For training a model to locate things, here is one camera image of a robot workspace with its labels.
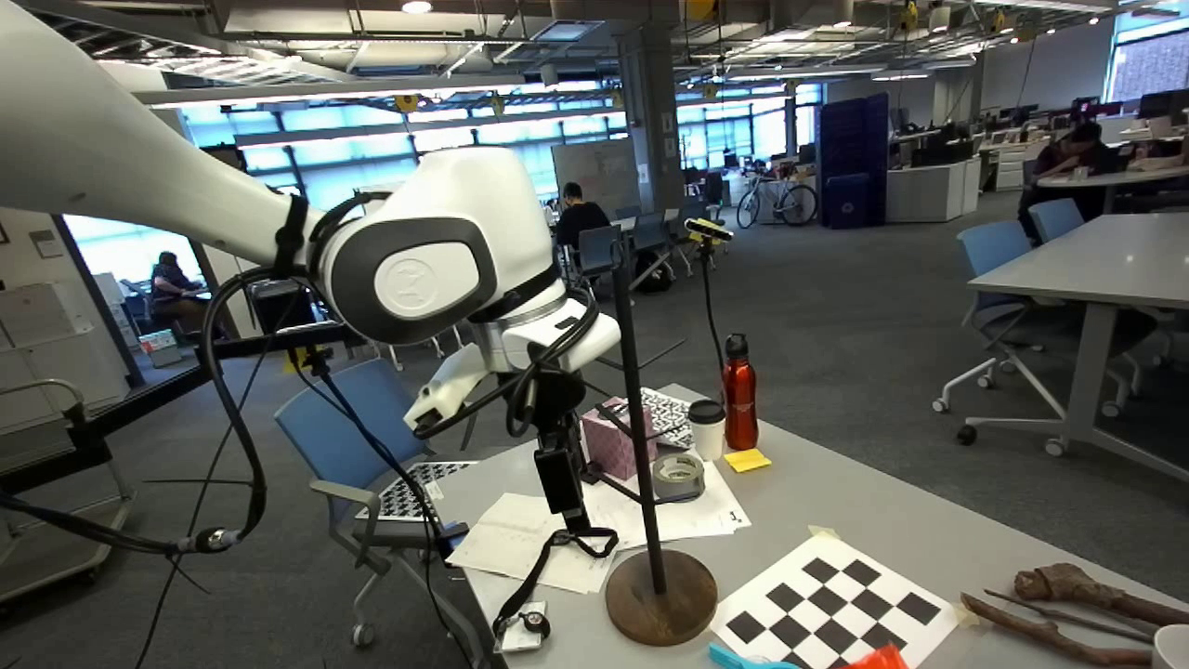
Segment red water bottle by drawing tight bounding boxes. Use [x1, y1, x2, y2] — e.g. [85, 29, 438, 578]
[720, 331, 761, 452]

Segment black white checkerboard sheet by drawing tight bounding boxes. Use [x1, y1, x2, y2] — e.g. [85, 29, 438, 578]
[709, 528, 968, 669]

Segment white cup with black lid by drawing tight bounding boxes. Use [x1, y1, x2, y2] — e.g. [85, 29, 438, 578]
[683, 394, 731, 464]

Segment black camera on thin stand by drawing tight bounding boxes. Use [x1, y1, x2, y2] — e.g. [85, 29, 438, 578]
[682, 217, 741, 383]

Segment parked bicycle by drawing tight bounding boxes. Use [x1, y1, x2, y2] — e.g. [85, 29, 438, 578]
[731, 158, 822, 234]

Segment blue plastic clamp peg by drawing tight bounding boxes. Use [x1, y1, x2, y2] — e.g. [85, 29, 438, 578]
[708, 638, 804, 669]

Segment long brown wooden stick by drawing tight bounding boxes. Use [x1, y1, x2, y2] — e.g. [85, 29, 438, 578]
[959, 588, 1161, 669]

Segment grey duct tape roll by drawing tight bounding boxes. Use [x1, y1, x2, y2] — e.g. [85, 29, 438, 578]
[652, 445, 709, 506]

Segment white equipment cart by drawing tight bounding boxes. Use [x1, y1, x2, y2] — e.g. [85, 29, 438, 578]
[0, 208, 134, 605]

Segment black strap with white tag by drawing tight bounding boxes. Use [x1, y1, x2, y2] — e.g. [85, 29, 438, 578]
[491, 524, 622, 658]

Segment blue office chair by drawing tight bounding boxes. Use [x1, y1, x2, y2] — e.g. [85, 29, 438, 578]
[931, 217, 1072, 452]
[574, 225, 625, 315]
[1027, 192, 1089, 244]
[273, 357, 482, 656]

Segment white paper sheets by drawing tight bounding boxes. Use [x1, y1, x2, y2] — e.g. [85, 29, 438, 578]
[445, 457, 754, 597]

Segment dark blue cabinet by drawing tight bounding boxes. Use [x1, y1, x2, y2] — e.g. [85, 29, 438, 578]
[816, 91, 896, 229]

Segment grey keyboard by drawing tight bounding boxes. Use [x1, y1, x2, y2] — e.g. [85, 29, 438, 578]
[368, 457, 480, 528]

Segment thick knobby wooden stick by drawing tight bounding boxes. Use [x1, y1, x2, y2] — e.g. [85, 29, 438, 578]
[1011, 561, 1189, 630]

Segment white low cabinet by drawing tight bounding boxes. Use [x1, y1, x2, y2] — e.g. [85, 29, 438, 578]
[884, 158, 984, 228]

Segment pink tissue box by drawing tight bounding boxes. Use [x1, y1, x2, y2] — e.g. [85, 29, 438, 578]
[580, 402, 652, 490]

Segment seated person in dark clothes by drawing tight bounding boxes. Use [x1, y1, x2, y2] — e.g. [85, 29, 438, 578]
[1014, 120, 1131, 244]

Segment plain white cup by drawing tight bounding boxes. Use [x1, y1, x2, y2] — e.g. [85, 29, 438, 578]
[1149, 620, 1189, 669]

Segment thin brown stick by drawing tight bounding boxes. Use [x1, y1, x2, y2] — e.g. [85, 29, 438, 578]
[980, 585, 1164, 648]

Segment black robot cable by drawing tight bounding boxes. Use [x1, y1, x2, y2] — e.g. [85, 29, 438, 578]
[172, 190, 376, 559]

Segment large grey table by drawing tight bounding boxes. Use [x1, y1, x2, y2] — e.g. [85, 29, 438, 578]
[955, 206, 1189, 490]

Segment seated person in black shirt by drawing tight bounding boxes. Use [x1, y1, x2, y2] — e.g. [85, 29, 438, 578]
[549, 180, 612, 253]

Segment white partition board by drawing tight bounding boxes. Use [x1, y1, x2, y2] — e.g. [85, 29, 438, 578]
[549, 139, 645, 228]

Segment yellow sticky note pad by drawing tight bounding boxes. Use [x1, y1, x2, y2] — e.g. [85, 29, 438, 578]
[720, 445, 777, 480]

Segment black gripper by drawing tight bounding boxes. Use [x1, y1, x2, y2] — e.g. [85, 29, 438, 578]
[528, 367, 595, 539]

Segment seated person by window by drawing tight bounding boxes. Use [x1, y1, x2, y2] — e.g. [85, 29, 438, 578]
[144, 248, 230, 351]

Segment black stand with brown base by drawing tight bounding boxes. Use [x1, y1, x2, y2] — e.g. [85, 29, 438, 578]
[570, 229, 726, 652]

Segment marker tag printed sheet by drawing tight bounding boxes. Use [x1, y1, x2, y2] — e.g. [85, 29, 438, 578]
[599, 383, 698, 445]

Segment orange plastic bag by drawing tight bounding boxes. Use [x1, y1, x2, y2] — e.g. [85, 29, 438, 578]
[843, 638, 916, 669]

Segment black camera on boom arm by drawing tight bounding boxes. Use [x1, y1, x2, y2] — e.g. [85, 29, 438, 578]
[0, 315, 363, 497]

